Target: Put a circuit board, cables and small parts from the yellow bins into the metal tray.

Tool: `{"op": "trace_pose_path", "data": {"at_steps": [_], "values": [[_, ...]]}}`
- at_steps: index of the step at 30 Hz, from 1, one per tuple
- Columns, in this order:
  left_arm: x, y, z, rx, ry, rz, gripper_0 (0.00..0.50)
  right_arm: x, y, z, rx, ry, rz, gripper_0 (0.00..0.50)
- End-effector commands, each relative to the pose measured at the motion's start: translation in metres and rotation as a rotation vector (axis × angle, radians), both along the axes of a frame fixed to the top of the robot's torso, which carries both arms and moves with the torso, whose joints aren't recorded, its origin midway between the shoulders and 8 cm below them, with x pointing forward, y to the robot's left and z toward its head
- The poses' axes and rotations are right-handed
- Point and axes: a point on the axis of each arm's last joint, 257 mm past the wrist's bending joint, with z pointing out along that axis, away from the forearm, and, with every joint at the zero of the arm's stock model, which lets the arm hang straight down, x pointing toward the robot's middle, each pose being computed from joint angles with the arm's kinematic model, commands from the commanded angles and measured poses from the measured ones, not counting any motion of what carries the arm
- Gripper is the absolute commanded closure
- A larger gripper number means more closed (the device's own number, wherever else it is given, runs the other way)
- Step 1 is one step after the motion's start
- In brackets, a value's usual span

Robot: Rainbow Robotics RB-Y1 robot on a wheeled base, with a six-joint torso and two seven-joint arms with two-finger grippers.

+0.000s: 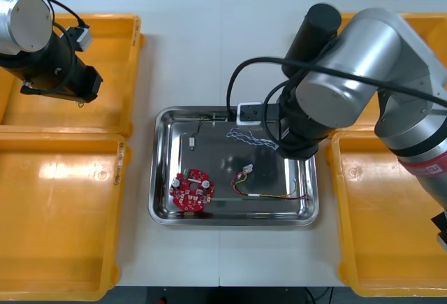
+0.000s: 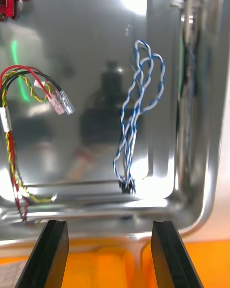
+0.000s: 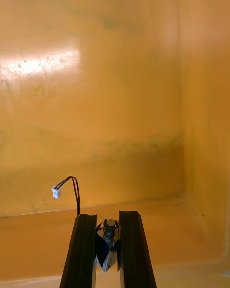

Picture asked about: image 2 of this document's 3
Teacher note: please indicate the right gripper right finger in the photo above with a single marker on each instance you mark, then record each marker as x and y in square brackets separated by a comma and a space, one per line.
[171, 256]

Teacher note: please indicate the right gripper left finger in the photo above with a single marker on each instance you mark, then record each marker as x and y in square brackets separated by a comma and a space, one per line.
[46, 256]

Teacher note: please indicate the yellow-orange plastic bin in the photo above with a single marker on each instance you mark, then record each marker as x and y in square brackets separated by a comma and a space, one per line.
[107, 266]

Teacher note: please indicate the steel tray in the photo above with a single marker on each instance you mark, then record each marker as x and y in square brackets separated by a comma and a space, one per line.
[91, 40]

